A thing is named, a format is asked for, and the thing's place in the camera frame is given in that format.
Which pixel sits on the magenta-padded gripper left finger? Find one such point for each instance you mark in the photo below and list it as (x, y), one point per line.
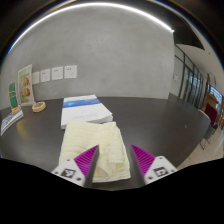
(75, 170)

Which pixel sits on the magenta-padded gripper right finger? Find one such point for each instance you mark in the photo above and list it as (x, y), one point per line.
(151, 168)

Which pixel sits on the cream folded towel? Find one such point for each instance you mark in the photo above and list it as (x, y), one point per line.
(96, 136)

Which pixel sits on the white and blue book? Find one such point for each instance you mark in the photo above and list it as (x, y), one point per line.
(83, 111)

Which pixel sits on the grey magazine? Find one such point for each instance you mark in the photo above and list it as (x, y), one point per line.
(10, 122)

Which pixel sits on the black-framed glass partition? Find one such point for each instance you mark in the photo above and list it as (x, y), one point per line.
(186, 83)

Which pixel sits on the small card on wooden base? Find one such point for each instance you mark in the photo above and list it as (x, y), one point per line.
(12, 95)

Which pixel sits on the large menu card stand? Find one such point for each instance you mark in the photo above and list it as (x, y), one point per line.
(26, 85)

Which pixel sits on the ceiling light strip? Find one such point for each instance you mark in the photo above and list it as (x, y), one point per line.
(100, 4)

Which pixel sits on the white wall socket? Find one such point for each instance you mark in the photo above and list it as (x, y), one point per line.
(36, 77)
(70, 71)
(57, 73)
(45, 75)

